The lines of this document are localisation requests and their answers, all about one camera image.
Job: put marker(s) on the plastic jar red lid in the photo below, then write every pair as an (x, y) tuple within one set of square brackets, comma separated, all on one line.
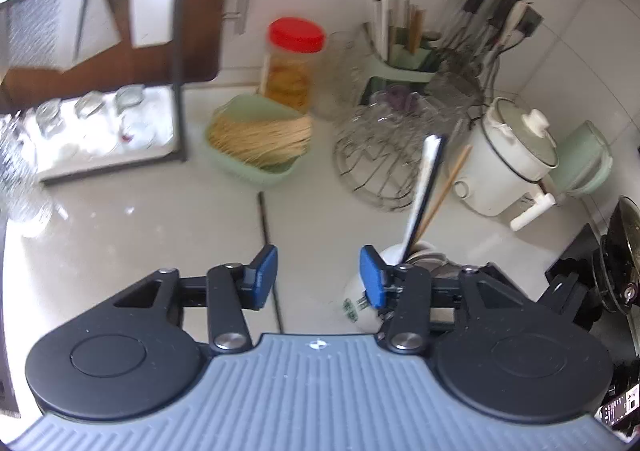
[(292, 76)]

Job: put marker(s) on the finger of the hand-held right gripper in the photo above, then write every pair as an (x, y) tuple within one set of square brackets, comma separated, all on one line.
[(570, 293)]

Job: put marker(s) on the large clear glass pitcher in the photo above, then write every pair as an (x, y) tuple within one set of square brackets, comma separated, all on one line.
[(340, 76)]

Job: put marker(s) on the black pan with lid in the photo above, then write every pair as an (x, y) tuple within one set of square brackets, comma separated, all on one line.
[(625, 256)]

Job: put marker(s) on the white tray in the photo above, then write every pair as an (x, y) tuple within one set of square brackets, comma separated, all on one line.
[(160, 151)]

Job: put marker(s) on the purple cup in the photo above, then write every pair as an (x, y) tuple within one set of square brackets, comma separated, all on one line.
[(397, 97)]

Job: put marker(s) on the black metal dish rack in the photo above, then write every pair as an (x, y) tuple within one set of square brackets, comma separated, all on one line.
[(179, 31)]

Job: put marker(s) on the white black-edged sponge cloth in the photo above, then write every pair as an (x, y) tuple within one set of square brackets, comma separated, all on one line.
[(100, 26)]

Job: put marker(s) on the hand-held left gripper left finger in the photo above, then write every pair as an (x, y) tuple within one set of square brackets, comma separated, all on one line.
[(265, 277)]

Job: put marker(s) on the wooden cutting board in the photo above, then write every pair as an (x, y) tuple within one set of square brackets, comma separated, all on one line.
[(205, 6)]

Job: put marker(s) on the white chopstick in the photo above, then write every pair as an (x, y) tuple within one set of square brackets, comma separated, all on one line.
[(425, 181)]

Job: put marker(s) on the textured glass pitcher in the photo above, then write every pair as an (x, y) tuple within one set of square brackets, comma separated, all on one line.
[(20, 181)]

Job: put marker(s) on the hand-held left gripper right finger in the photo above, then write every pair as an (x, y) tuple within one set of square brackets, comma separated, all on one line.
[(372, 278)]

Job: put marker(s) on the long bamboo chopstick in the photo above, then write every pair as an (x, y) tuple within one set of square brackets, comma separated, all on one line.
[(450, 181)]

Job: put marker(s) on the green kettle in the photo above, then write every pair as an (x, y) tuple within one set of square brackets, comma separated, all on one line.
[(582, 161)]

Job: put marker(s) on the green plastic basket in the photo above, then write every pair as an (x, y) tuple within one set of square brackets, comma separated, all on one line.
[(245, 176)]

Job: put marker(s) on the grey textured cloth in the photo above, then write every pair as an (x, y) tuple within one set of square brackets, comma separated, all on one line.
[(30, 21)]

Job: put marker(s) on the white electric cooker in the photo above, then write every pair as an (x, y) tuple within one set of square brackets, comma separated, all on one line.
[(500, 171)]

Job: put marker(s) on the bundle of standing chopsticks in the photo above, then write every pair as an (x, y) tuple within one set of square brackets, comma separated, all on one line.
[(382, 16)]

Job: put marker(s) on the hanging utensil rack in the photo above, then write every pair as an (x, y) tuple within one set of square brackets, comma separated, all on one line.
[(480, 11)]

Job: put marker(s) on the white ceramic jar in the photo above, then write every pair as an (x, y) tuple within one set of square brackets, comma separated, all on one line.
[(357, 291)]

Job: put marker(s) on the glass tumbler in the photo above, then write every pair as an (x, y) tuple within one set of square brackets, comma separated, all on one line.
[(90, 111), (131, 111), (50, 118)]

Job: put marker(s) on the dried noodles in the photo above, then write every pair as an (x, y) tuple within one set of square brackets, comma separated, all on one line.
[(260, 138)]

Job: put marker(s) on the black chopstick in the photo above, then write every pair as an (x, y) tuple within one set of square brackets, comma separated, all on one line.
[(434, 181)]

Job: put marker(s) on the black wall outlet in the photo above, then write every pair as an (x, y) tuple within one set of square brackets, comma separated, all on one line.
[(531, 21)]

